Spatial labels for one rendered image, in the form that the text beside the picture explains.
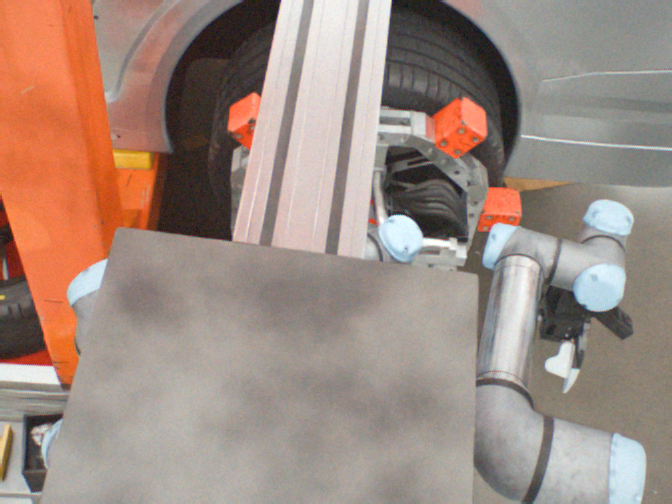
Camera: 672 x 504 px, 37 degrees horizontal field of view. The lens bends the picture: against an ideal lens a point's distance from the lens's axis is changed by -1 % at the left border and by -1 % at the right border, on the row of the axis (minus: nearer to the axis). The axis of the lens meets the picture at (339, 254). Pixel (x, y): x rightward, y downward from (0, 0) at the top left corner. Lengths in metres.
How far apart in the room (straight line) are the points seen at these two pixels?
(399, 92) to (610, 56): 0.46
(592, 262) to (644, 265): 1.80
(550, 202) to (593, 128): 1.11
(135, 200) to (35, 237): 0.62
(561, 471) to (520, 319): 0.26
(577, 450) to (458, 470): 0.68
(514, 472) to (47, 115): 0.85
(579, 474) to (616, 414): 1.78
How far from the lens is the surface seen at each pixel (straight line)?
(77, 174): 1.66
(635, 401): 3.10
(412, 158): 2.20
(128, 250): 0.68
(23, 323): 2.55
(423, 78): 2.03
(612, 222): 1.64
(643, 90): 2.27
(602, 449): 1.30
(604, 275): 1.56
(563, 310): 1.77
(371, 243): 1.61
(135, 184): 2.44
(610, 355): 3.15
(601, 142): 2.38
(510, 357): 1.38
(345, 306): 0.65
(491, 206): 2.21
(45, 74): 1.50
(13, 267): 2.85
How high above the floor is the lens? 2.58
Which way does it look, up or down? 55 degrees down
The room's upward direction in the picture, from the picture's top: 9 degrees clockwise
